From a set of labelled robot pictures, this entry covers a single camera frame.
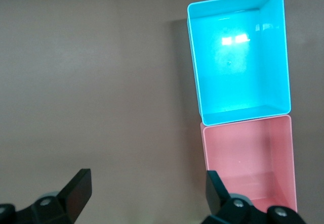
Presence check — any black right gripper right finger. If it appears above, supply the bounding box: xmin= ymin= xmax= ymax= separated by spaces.
xmin=202 ymin=170 xmax=307 ymax=224

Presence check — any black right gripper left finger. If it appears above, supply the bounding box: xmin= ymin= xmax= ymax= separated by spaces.
xmin=0 ymin=168 xmax=92 ymax=224

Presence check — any pink plastic bin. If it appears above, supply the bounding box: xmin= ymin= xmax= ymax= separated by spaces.
xmin=199 ymin=115 xmax=298 ymax=213

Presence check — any blue plastic bin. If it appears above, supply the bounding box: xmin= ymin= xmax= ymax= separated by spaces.
xmin=186 ymin=0 xmax=293 ymax=126

